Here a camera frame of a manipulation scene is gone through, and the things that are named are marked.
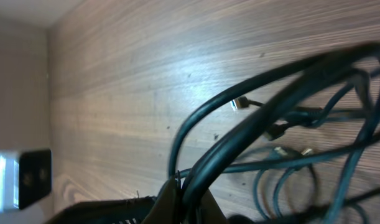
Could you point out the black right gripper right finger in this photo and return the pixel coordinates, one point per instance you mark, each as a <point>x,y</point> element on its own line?
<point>208,211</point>

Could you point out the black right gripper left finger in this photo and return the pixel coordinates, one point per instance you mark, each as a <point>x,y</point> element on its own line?
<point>166,207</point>

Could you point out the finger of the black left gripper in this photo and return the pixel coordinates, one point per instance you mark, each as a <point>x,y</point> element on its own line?
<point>132,210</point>

